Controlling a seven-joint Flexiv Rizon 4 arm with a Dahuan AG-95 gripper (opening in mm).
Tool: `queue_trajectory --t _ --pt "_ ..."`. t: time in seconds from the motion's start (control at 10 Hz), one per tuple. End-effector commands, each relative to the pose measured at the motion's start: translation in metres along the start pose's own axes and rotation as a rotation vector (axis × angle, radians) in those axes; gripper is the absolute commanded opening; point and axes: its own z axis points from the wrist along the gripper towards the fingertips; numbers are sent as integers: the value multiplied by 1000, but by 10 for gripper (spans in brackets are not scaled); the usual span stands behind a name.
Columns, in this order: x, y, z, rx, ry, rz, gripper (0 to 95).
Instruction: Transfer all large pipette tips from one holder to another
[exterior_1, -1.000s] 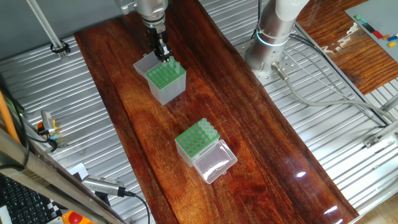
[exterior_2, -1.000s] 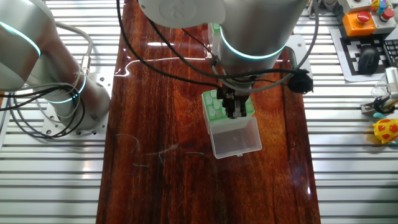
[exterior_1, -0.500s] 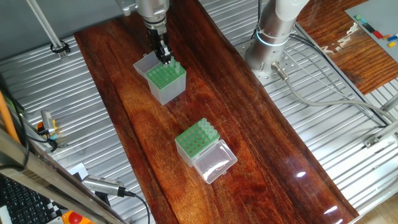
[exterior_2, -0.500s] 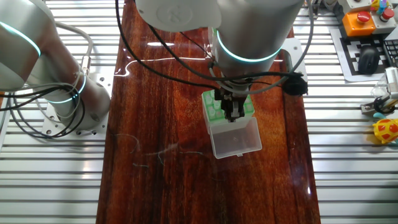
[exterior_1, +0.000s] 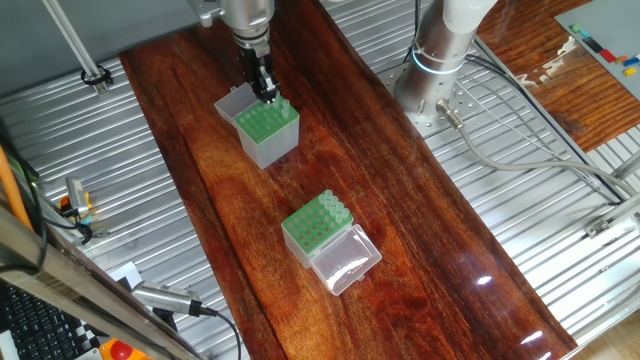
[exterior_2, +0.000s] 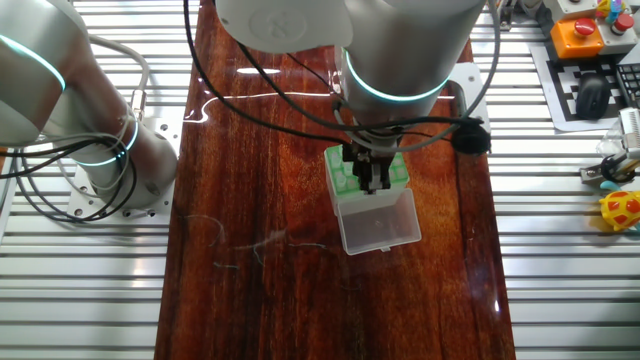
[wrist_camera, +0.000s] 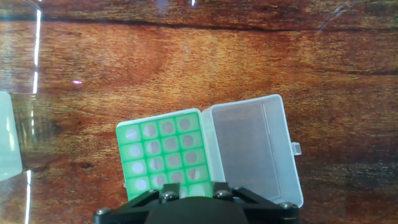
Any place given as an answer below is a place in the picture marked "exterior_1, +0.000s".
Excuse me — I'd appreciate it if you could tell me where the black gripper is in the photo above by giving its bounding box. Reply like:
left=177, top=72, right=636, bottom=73
left=238, top=45, right=282, bottom=104

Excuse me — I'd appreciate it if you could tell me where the tall translucent green tip box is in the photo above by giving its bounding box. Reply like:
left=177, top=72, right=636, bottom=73
left=213, top=82, right=301, bottom=170

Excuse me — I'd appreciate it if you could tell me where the low green rack tip box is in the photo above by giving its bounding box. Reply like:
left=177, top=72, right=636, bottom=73
left=280, top=188, right=383, bottom=296

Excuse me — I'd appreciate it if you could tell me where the aluminium pole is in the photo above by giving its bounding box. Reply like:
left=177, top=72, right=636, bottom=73
left=41, top=0, right=110, bottom=97

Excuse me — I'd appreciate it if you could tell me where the white paper sheet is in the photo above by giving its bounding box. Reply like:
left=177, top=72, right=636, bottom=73
left=109, top=260, right=144, bottom=291

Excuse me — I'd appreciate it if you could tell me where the orange yellow plastic object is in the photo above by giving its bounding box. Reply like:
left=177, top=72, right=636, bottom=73
left=58, top=192, right=95, bottom=226

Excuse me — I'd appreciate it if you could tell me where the glossy brown wooden board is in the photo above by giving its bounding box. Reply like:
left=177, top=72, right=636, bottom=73
left=118, top=0, right=579, bottom=360

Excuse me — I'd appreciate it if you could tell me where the orange pole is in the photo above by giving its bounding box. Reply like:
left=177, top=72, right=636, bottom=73
left=0, top=144, right=34, bottom=231

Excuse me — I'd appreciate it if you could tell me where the scuffed brown wooden board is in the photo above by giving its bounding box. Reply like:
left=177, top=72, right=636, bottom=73
left=474, top=0, right=640, bottom=154

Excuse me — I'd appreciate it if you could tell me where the yellow button box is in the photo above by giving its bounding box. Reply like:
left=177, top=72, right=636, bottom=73
left=98, top=337, right=154, bottom=360

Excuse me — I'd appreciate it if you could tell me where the red emergency stop button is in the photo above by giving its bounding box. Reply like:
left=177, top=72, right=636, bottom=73
left=109, top=339, right=135, bottom=360

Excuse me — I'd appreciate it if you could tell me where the black keyboard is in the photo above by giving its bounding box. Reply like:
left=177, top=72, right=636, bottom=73
left=0, top=284, right=101, bottom=360

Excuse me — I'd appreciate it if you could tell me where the grey board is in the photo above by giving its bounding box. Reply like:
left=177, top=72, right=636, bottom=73
left=553, top=0, right=640, bottom=101

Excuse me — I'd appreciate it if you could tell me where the aluminium profile bar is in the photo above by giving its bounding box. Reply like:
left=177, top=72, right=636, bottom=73
left=607, top=192, right=640, bottom=226
left=610, top=148, right=640, bottom=181

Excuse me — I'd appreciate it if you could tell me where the black cable loop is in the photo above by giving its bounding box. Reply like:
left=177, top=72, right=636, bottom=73
left=80, top=64, right=115, bottom=87

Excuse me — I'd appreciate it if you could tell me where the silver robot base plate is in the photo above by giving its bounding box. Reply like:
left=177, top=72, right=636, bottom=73
left=377, top=59, right=489, bottom=139

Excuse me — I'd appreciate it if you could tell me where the small silver camera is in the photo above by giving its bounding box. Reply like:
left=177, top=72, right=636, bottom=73
left=66, top=177, right=91, bottom=219

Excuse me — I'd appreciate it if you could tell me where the thin black cable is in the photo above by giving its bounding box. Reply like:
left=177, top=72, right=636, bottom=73
left=464, top=53, right=624, bottom=206

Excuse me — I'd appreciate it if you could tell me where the long silver depth camera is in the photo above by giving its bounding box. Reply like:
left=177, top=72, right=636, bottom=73
left=130, top=279, right=204, bottom=317

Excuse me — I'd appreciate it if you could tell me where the black camera stand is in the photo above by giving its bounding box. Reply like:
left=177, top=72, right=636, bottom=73
left=152, top=307, right=179, bottom=334

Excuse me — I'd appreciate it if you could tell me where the black camera cable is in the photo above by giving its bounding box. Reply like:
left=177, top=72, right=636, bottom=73
left=199, top=305, right=244, bottom=360

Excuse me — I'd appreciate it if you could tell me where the thick black cable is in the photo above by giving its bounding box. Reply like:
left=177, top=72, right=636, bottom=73
left=0, top=179, right=50, bottom=275

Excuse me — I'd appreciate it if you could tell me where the steel frame bar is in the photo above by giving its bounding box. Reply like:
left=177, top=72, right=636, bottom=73
left=0, top=197, right=206, bottom=360

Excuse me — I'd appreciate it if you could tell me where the grey cable with metal plug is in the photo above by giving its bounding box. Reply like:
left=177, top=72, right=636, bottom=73
left=434, top=98, right=640, bottom=197

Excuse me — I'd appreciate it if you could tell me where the aluminium corner bracket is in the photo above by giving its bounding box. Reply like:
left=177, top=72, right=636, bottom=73
left=584, top=218, right=614, bottom=239

